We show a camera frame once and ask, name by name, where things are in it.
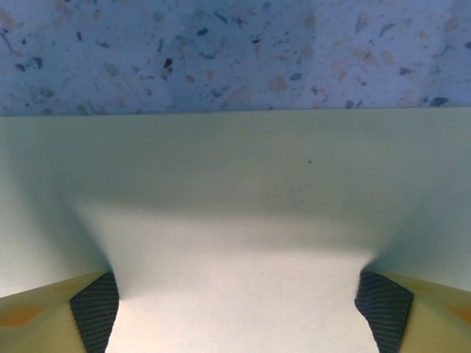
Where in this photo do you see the yellow square paper sheet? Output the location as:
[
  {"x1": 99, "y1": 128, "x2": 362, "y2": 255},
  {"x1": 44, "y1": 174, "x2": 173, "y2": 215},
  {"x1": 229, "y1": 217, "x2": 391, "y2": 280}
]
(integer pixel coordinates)
[{"x1": 0, "y1": 109, "x2": 471, "y2": 353}]

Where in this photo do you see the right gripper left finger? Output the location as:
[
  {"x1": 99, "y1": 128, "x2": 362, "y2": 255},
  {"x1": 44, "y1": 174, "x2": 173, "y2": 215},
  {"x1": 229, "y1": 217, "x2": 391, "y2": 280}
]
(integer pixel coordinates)
[{"x1": 0, "y1": 271, "x2": 120, "y2": 353}]

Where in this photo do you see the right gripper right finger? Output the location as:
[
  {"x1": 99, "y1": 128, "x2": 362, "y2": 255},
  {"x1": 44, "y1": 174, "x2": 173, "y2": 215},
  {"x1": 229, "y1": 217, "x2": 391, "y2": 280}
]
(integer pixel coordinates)
[{"x1": 354, "y1": 271, "x2": 471, "y2": 353}]

